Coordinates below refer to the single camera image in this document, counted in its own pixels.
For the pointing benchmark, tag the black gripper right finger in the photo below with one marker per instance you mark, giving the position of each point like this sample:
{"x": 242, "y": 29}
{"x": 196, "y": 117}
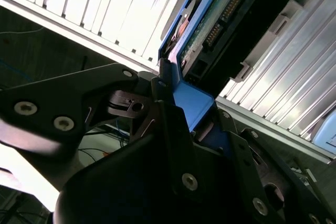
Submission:
{"x": 262, "y": 171}

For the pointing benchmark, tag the hard disk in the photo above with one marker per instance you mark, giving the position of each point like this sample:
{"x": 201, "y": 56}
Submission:
{"x": 195, "y": 103}

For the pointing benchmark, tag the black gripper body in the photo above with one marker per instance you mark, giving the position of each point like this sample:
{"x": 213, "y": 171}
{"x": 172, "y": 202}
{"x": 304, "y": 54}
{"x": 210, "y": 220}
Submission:
{"x": 126, "y": 187}

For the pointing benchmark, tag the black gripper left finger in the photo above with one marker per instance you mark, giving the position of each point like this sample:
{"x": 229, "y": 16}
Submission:
{"x": 52, "y": 98}

